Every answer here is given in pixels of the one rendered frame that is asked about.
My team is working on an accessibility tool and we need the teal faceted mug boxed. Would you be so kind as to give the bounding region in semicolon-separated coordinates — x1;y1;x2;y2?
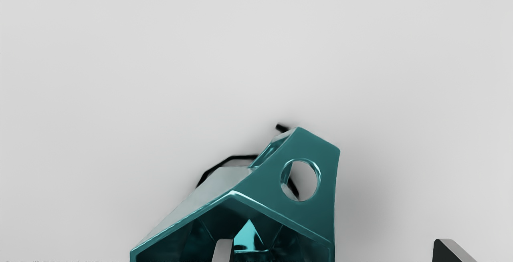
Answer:
129;127;341;262

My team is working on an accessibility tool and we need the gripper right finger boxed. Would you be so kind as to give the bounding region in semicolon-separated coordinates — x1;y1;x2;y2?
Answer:
432;238;478;262

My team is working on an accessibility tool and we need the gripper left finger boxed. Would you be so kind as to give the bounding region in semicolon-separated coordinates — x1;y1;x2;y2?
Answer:
211;238;234;262

